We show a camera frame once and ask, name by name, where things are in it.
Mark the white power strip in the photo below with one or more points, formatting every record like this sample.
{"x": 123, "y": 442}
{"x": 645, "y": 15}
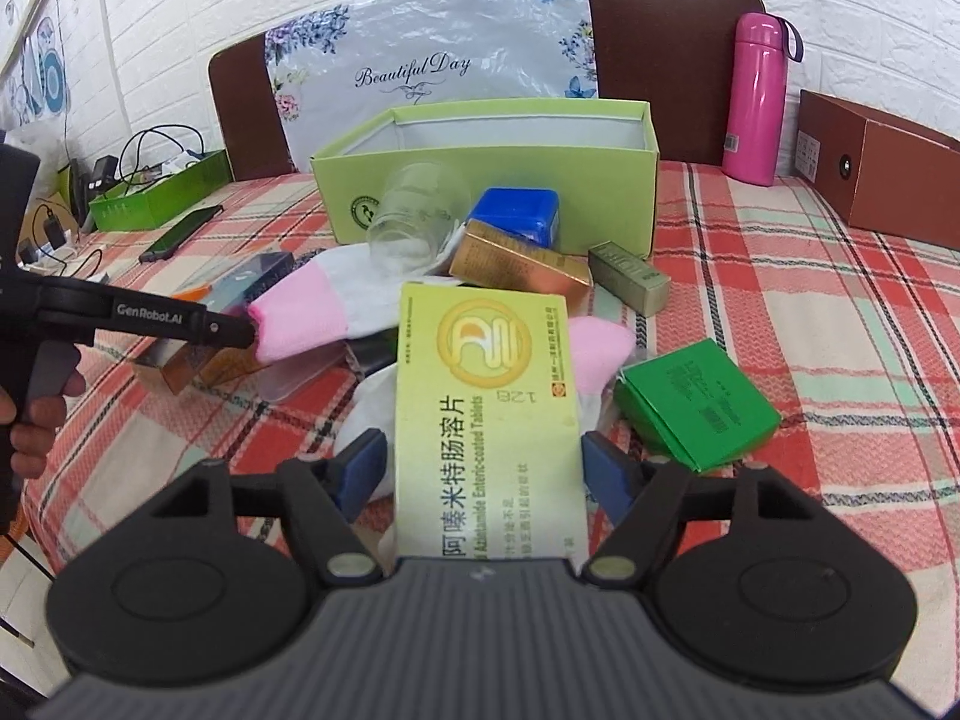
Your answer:
{"x": 66, "y": 261}

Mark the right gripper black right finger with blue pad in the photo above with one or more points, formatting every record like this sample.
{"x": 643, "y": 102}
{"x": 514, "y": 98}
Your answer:
{"x": 650, "y": 502}

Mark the gold rectangular box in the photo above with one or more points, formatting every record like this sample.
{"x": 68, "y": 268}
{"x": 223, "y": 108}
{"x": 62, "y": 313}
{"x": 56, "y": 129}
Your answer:
{"x": 490, "y": 258}

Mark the pink and white sock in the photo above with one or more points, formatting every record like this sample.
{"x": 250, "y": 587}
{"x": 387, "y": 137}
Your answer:
{"x": 340, "y": 294}

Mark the floral plastic bedding bag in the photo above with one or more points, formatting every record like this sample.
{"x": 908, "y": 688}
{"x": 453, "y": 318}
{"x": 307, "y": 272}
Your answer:
{"x": 335, "y": 68}

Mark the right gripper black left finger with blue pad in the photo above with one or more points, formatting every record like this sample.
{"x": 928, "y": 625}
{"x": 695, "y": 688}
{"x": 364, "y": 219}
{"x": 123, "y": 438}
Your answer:
{"x": 315, "y": 501}

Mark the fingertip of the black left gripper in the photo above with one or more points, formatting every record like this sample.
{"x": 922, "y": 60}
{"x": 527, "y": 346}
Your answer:
{"x": 232, "y": 331}

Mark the green plastic tray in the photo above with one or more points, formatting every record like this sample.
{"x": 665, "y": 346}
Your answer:
{"x": 122, "y": 210}

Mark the person's left hand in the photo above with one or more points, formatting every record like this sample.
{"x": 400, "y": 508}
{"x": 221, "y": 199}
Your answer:
{"x": 32, "y": 436}

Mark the olive green small box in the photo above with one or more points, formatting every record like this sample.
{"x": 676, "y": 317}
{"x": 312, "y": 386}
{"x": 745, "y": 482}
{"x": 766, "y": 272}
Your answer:
{"x": 635, "y": 282}

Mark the clear glass jar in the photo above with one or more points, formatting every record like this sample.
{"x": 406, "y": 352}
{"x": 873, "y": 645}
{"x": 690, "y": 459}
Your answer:
{"x": 421, "y": 208}

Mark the light green cardboard box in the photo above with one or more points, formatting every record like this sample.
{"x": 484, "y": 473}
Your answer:
{"x": 600, "y": 155}

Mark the red plaid bed sheet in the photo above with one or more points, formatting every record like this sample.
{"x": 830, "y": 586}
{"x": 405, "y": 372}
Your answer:
{"x": 853, "y": 337}

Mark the yellow-green medicine box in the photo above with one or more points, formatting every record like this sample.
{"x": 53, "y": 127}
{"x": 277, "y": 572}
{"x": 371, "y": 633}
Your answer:
{"x": 487, "y": 448}

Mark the brown cardboard box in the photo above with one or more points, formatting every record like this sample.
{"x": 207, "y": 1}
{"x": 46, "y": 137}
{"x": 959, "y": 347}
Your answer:
{"x": 880, "y": 172}

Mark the black smartphone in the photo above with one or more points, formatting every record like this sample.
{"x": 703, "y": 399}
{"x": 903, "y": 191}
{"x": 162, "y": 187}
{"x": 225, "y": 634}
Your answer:
{"x": 168, "y": 244}

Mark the dark green flat box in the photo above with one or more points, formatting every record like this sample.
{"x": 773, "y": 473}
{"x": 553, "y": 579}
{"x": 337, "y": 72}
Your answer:
{"x": 696, "y": 406}

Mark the pink thermos bottle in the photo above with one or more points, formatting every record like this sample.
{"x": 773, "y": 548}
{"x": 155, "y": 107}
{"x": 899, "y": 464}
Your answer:
{"x": 764, "y": 46}

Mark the dark brown headboard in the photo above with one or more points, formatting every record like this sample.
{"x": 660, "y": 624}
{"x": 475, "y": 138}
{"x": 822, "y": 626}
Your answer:
{"x": 675, "y": 54}

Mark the blue plastic container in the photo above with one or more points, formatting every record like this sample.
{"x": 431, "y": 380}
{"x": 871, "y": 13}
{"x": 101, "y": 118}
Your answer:
{"x": 528, "y": 213}

